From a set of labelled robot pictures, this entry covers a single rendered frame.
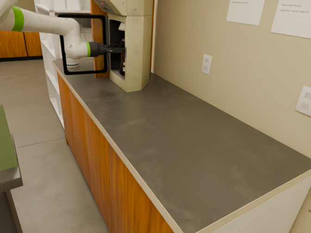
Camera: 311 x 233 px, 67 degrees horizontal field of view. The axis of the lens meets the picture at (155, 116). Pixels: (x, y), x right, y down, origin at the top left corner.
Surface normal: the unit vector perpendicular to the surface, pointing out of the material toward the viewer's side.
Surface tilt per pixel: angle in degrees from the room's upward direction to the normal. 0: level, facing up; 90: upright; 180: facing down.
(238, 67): 90
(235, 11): 90
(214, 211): 0
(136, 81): 90
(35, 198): 0
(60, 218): 0
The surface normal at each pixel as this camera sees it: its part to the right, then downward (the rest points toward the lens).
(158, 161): 0.06, -0.89
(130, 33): 0.52, 0.41
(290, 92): -0.86, 0.18
